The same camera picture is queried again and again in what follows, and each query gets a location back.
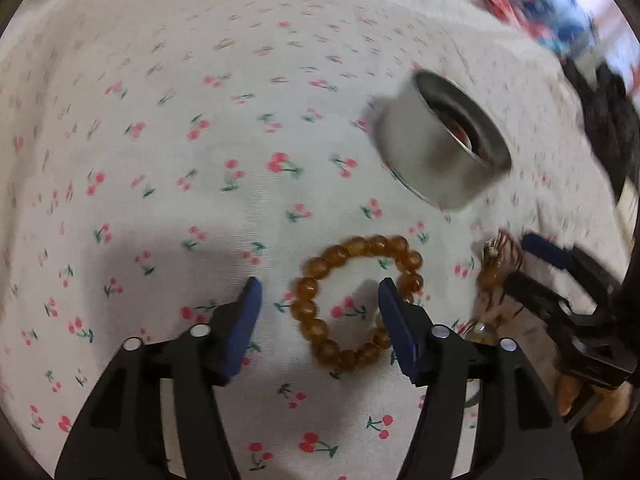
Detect brown bead red cord bracelet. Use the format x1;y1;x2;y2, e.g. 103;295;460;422
474;229;525;307

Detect person's right hand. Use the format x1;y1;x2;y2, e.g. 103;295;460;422
556;374;635;435

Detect black jacket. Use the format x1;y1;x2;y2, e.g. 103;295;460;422
559;56;640;203

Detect round metal tin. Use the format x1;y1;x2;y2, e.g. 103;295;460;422
374;68;514;211

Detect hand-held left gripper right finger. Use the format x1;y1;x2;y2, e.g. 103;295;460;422
377;276;584;480

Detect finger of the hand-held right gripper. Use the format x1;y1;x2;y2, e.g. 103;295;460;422
521;232;621;295
502;272;587;358

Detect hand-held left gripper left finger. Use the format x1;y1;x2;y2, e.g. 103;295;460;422
54;276;264;480

